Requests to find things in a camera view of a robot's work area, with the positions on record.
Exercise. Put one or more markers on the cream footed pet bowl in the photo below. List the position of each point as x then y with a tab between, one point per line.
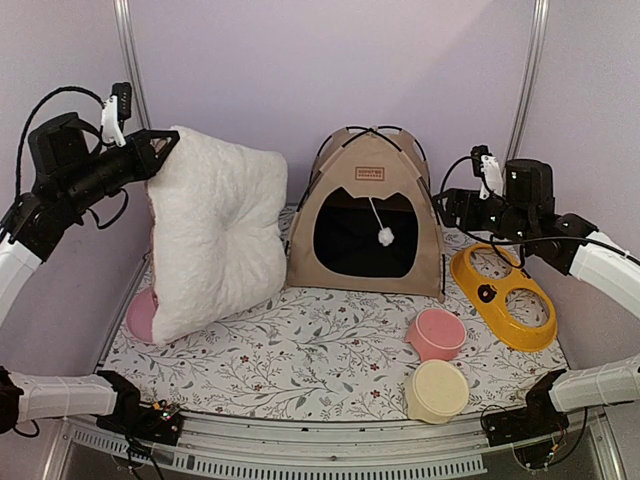
435	392

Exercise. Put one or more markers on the black tent pole long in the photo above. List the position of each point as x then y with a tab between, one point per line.
344	136

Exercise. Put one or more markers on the front aluminium rail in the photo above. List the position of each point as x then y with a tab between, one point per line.
223	447

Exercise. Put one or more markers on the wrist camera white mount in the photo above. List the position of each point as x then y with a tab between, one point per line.
115	112
488	169

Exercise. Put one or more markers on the right aluminium frame post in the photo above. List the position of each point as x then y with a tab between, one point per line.
535	48

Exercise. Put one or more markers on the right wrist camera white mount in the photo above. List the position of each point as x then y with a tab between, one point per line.
488	169

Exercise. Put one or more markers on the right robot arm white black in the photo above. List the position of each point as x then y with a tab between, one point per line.
515	203

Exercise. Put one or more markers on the beige fabric pet tent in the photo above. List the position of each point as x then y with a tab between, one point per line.
323	231

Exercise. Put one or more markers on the aluminium frame post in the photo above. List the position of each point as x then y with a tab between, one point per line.
535	48
126	35

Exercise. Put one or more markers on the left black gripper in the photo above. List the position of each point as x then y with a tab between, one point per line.
145	157

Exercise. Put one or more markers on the left aluminium frame post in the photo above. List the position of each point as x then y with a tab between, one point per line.
126	35

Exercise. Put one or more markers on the floral patterned table mat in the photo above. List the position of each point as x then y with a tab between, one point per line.
324	355

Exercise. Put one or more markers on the white pet cushion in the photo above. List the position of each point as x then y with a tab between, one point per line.
216	241

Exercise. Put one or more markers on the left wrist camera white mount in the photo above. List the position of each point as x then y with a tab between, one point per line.
115	112

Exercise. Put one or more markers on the pink footed pet bowl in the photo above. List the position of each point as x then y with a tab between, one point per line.
436	334

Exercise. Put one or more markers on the pink round plate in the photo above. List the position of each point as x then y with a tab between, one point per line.
140	315

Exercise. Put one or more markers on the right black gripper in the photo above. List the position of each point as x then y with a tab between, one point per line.
456	197

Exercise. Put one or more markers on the yellow double bowl holder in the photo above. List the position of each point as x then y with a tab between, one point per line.
489	296

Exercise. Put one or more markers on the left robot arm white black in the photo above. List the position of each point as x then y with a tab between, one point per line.
70	179

